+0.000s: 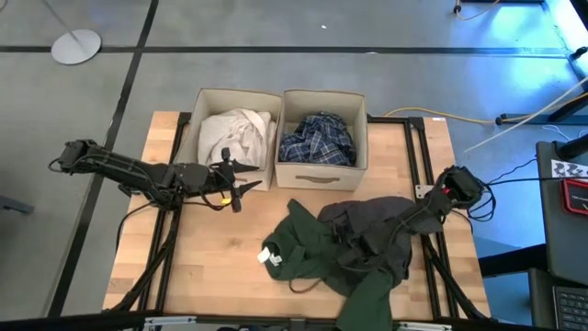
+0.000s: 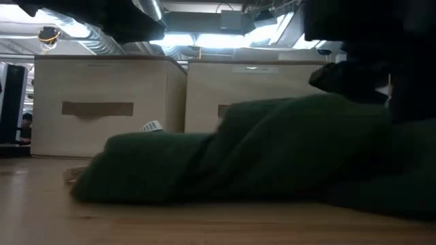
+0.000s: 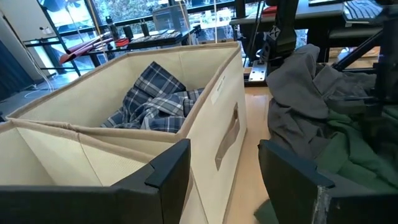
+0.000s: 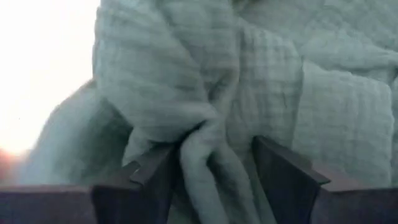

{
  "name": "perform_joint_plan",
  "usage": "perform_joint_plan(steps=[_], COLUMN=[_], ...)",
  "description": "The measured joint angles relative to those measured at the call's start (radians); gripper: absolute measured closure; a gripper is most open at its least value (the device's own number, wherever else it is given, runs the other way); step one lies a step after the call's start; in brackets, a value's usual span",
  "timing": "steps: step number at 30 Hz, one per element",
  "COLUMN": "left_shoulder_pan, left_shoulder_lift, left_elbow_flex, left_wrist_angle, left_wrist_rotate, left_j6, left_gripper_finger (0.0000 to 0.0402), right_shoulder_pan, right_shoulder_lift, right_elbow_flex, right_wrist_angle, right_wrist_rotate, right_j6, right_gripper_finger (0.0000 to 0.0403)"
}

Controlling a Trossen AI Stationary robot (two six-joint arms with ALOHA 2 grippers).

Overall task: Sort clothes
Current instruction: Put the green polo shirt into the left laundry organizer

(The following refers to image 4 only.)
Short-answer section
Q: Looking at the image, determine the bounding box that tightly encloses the white crinkled muslin cloth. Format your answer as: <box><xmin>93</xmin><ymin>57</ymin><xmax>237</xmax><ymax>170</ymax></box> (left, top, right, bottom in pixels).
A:
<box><xmin>18</xmin><ymin>0</ymin><xmax>398</xmax><ymax>224</ymax></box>

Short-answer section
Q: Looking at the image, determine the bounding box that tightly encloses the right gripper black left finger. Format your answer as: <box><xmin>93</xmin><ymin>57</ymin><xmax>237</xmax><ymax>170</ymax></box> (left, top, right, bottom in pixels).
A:
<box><xmin>0</xmin><ymin>141</ymin><xmax>185</xmax><ymax>224</ymax></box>

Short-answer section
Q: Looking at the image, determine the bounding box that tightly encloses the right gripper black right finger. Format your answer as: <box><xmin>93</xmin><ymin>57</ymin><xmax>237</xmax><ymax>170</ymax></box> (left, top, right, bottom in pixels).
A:
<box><xmin>251</xmin><ymin>135</ymin><xmax>398</xmax><ymax>224</ymax></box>

